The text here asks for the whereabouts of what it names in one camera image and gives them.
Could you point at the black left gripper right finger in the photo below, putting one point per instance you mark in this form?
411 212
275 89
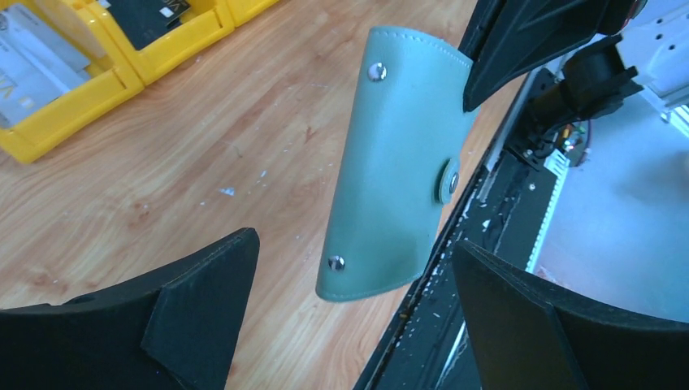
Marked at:
529 333

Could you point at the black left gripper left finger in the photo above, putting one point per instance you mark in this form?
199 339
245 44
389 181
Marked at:
175 327

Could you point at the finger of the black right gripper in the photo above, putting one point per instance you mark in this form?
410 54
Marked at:
506 39

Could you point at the mint green leather card holder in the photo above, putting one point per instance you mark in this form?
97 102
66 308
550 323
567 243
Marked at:
400 165

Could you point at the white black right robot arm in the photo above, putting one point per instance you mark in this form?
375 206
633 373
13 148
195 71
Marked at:
612 50

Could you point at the silver cards in bin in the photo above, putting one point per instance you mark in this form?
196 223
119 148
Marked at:
37 65

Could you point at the black cards in bin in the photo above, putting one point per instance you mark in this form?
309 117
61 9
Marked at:
145 21

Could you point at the yellow left plastic bin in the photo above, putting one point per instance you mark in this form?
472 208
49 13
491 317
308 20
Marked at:
113 81

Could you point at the yellow plastic bin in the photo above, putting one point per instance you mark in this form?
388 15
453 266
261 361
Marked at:
113 81
243 11
206 23

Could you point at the yellow right plastic bin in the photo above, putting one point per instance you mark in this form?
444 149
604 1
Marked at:
243 11

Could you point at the yellow middle plastic bin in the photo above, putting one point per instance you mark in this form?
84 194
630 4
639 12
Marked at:
206 23

